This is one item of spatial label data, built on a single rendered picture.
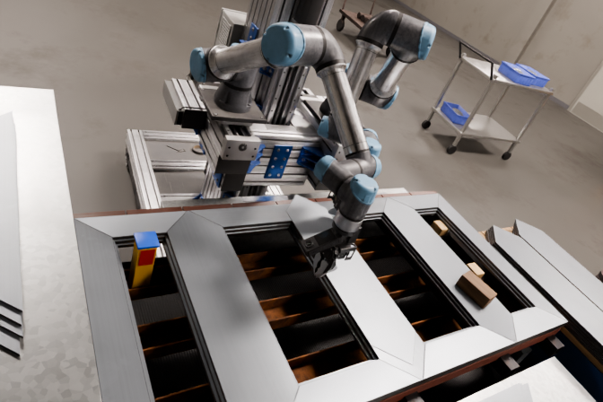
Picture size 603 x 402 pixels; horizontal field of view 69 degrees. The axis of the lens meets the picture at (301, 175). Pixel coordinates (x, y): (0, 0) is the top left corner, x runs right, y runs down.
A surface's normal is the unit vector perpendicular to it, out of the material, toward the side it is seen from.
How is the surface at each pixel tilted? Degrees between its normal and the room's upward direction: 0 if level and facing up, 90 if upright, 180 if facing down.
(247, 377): 0
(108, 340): 0
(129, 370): 0
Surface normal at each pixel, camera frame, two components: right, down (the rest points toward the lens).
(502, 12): -0.86, -0.01
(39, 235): 0.32, -0.79
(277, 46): -0.61, 0.18
